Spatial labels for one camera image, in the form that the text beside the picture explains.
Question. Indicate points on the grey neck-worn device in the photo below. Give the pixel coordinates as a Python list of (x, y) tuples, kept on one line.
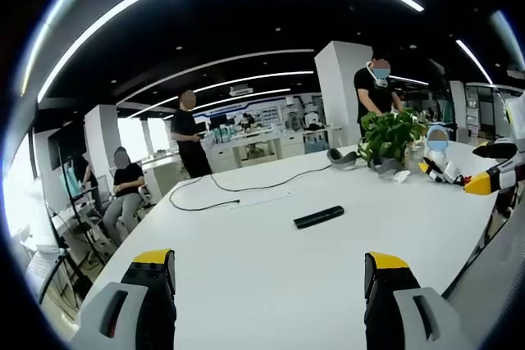
[(342, 160), (385, 167)]

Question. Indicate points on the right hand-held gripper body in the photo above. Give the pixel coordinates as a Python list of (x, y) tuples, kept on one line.
[(518, 124)]

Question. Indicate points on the white display counter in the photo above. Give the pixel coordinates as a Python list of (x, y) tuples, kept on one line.
[(262, 143)]

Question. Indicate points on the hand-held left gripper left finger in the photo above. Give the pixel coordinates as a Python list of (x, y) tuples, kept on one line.
[(123, 317)]

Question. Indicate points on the black tripod stand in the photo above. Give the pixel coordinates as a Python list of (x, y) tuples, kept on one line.
[(80, 223)]

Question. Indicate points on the crumpled white paper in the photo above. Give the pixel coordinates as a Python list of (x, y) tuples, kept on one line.
[(400, 176)]

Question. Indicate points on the grey chair back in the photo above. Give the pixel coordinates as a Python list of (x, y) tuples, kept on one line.
[(492, 284)]

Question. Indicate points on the glass vase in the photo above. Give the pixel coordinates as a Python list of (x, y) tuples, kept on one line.
[(414, 155)]

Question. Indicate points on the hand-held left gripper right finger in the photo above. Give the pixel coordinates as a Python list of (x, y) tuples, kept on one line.
[(410, 317)]

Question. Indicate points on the black remote control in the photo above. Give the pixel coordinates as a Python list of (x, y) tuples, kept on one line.
[(318, 217)]

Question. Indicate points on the white office chair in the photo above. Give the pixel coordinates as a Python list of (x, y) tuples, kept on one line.
[(145, 194)]

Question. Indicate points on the green potted plant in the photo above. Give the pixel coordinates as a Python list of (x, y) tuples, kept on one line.
[(387, 130)]

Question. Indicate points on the ceiling air vent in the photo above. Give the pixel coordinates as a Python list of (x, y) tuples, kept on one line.
[(241, 90)]

